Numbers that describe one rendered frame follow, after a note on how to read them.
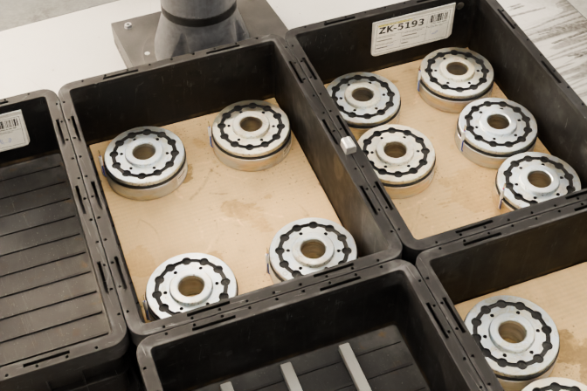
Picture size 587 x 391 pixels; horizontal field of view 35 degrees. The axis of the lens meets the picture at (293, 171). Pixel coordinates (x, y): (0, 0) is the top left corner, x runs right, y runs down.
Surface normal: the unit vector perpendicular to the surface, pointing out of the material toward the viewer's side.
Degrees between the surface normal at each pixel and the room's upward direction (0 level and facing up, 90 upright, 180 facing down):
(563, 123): 90
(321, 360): 0
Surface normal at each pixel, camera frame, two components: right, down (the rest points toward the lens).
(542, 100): -0.94, 0.26
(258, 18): 0.00, -0.73
